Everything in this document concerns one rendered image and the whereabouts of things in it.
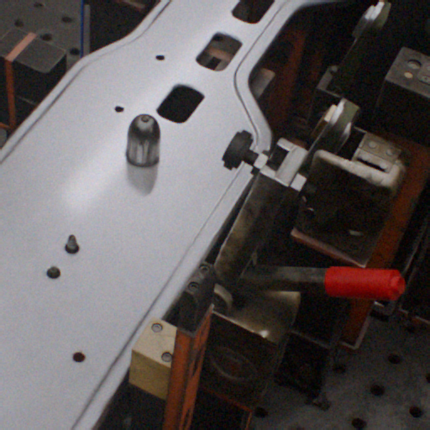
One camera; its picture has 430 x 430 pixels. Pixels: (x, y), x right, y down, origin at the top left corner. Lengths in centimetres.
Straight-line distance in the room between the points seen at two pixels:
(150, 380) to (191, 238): 17
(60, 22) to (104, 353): 79
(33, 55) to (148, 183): 21
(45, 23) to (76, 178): 62
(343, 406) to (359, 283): 46
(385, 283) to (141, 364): 19
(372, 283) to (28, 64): 47
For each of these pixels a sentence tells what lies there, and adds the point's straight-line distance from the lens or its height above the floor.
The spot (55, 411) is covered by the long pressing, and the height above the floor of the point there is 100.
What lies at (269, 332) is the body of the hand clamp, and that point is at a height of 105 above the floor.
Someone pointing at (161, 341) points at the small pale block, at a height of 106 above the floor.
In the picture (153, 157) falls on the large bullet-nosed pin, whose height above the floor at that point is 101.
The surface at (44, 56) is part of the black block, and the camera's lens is 104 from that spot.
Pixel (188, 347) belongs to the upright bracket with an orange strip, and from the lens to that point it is 66.
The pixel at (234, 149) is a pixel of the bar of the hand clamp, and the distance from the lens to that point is 66.
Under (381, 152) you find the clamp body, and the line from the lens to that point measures 89.
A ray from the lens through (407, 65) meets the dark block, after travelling 90.
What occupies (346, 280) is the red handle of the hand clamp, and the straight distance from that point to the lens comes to 72.
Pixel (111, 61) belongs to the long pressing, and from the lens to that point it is 102.
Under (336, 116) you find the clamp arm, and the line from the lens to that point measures 85.
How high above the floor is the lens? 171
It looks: 52 degrees down
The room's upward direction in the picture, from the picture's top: 10 degrees clockwise
